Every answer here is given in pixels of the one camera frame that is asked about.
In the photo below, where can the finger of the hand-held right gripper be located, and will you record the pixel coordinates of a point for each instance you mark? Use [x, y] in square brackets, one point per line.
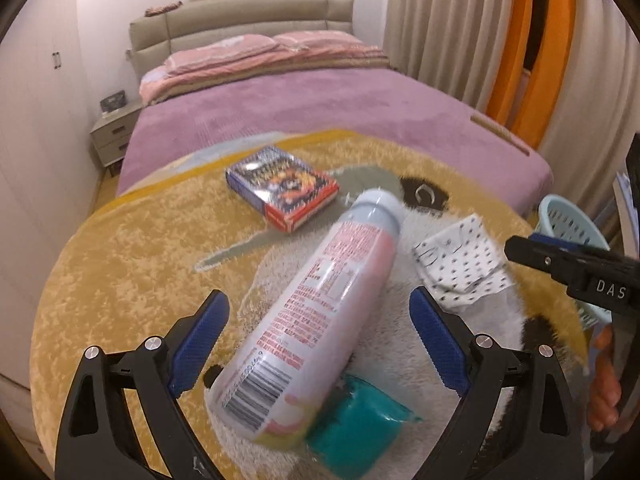
[540, 257]
[555, 242]

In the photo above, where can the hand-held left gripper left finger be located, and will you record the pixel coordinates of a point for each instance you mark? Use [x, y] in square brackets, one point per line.
[200, 340]

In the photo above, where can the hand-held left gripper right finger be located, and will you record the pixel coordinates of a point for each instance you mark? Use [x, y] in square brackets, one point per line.
[440, 345]

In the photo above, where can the light blue plastic basket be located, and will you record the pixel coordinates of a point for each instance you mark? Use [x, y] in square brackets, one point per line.
[565, 217]

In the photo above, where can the white pink spray can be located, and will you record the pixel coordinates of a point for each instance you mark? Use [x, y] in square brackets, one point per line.
[320, 300]

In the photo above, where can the person's right hand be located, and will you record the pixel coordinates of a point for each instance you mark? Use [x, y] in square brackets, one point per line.
[602, 385]

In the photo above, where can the white dotted cloth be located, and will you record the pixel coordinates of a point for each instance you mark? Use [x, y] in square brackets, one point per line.
[460, 260]

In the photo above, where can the teal plastic cap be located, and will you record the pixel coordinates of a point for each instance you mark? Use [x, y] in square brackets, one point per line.
[360, 420]

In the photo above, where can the yellow printed plush blanket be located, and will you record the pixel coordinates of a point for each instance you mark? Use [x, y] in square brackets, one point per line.
[125, 260]

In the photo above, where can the beige curtain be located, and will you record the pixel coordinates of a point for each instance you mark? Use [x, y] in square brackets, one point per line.
[440, 25]
[595, 85]

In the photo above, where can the blue red printed box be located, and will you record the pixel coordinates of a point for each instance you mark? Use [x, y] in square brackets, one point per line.
[285, 185]

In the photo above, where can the orange curtain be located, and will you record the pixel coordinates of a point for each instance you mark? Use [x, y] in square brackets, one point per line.
[505, 35]
[555, 50]

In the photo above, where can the grey nightstand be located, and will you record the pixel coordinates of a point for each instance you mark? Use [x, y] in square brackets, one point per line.
[112, 135]

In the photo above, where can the white wardrobe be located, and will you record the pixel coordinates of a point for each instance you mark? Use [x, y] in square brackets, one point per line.
[40, 160]

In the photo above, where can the bed with purple cover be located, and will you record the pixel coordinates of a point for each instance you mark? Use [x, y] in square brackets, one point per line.
[300, 105]

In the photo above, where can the pink pillows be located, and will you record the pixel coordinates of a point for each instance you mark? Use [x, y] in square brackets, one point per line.
[260, 72]

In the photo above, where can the pink pillow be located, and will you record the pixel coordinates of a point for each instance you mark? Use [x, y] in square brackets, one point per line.
[315, 40]
[220, 50]

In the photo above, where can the beige padded bed headboard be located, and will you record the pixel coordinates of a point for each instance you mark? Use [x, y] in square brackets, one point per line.
[240, 20]

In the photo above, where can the patterned cloth band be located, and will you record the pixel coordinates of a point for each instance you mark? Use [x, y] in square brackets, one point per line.
[162, 8]

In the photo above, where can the dark picture frame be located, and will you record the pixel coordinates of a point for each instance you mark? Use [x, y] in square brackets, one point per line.
[112, 101]

